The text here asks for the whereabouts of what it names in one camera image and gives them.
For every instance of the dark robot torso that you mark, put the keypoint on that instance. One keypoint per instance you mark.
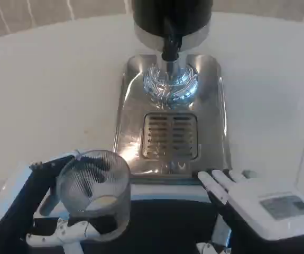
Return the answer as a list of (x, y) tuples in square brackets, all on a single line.
[(162, 225)]

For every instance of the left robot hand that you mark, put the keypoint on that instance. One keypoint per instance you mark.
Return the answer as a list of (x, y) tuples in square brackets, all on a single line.
[(17, 201)]

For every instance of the steel slotted drain grid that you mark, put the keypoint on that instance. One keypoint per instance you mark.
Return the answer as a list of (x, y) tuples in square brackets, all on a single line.
[(169, 136)]

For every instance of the black dispenser tap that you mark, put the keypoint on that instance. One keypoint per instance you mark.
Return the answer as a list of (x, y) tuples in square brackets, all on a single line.
[(171, 45)]

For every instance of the steel drip tray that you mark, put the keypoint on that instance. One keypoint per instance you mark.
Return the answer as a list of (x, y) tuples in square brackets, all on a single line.
[(210, 127)]

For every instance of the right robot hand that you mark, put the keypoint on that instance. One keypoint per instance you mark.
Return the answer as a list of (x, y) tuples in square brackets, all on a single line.
[(262, 206)]

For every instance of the black steel drink dispenser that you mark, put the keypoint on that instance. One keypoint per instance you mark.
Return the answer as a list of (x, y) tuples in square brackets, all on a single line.
[(151, 16)]

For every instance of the clear ribbed glass cup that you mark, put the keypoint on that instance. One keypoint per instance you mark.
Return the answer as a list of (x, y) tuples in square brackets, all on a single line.
[(93, 190)]

